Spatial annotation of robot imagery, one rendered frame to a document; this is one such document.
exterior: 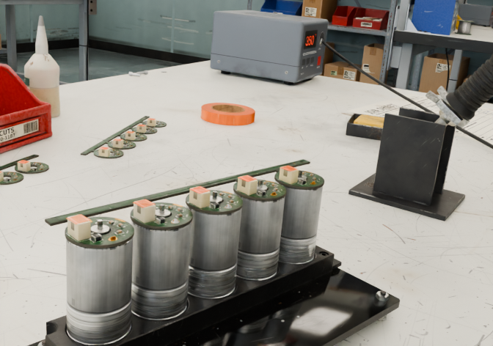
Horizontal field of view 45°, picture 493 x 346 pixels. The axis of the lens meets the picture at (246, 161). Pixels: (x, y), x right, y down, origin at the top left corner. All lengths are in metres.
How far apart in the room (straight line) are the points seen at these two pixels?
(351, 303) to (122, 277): 0.12
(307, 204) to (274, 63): 0.62
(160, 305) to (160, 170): 0.25
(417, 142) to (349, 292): 0.18
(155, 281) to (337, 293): 0.10
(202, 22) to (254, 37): 4.82
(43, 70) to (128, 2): 5.62
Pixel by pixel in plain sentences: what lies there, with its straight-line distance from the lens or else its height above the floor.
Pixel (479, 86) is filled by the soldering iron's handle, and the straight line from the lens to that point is 0.44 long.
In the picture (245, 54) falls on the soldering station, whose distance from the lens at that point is 0.92.
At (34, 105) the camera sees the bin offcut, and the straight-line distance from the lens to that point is 0.57.
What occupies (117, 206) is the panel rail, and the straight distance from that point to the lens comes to 0.25.
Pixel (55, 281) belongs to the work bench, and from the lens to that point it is 0.32.
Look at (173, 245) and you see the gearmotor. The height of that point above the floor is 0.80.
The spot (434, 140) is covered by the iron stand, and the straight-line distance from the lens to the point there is 0.45.
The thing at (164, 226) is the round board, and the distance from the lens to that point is 0.23.
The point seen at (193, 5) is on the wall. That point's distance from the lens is 5.78.
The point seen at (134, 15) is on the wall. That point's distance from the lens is 6.19.
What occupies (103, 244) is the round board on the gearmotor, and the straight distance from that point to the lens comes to 0.22.
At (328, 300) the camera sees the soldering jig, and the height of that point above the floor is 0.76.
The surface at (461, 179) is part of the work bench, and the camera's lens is 0.55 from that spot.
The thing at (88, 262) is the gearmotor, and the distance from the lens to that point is 0.22.
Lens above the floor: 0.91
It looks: 18 degrees down
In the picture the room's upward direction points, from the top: 5 degrees clockwise
